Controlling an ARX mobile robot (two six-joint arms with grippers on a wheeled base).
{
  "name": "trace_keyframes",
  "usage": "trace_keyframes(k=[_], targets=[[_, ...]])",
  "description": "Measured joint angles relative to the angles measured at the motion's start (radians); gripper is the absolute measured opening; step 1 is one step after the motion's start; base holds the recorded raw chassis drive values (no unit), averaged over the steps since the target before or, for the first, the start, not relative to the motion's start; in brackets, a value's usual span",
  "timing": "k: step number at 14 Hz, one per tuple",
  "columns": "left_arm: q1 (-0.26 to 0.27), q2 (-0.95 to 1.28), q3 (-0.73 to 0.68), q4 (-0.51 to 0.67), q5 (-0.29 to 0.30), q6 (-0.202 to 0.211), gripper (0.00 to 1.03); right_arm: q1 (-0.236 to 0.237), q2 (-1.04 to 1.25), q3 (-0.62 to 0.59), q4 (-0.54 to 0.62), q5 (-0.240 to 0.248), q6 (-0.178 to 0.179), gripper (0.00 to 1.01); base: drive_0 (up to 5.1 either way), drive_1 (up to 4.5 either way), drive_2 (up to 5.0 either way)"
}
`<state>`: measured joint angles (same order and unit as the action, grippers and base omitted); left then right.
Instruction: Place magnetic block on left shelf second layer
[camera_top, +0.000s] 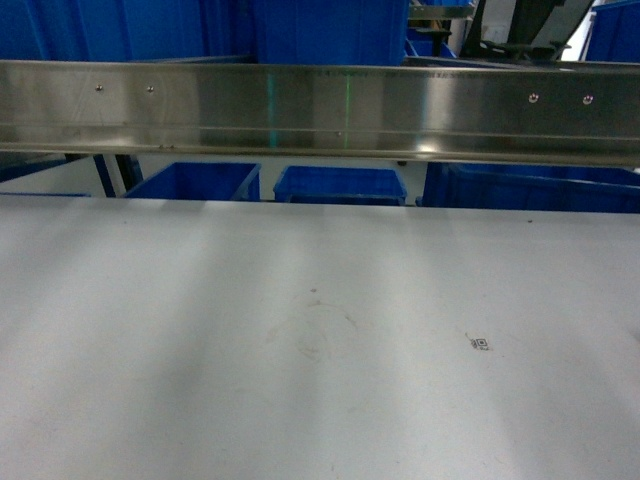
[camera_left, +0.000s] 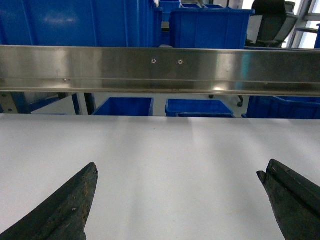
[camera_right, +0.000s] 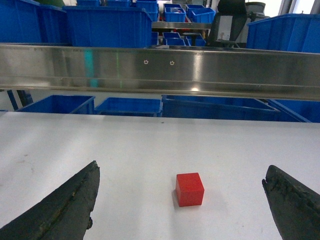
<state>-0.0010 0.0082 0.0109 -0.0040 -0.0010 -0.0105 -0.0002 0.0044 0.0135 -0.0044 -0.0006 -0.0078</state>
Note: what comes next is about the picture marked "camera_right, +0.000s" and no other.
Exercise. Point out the blue bin below beam middle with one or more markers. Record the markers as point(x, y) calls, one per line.
point(138, 107)

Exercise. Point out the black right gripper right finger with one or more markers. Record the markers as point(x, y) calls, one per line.
point(295, 208)

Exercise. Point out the large blue bin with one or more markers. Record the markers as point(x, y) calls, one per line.
point(290, 32)
point(111, 27)
point(28, 21)

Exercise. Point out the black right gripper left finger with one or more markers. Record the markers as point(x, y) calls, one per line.
point(65, 214)

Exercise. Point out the large blue bin upper right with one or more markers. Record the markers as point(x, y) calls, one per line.
point(290, 32)

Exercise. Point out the blue bin below beam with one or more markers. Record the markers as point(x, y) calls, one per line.
point(225, 108)
point(62, 104)
point(138, 107)

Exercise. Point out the blue bin below beam left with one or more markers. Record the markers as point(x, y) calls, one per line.
point(62, 104)

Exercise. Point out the stainless steel shelf beam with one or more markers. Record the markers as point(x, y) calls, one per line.
point(172, 70)

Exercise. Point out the blue bin below beam right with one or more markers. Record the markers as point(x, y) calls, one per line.
point(225, 108)

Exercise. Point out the red magnetic cube block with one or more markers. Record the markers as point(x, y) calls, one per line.
point(189, 189)

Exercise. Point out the large blue bin upper left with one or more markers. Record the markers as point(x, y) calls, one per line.
point(28, 21)

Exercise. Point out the large blue bin upper centre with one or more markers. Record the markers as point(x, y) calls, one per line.
point(111, 27)

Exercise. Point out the black office chair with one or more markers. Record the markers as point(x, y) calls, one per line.
point(228, 23)

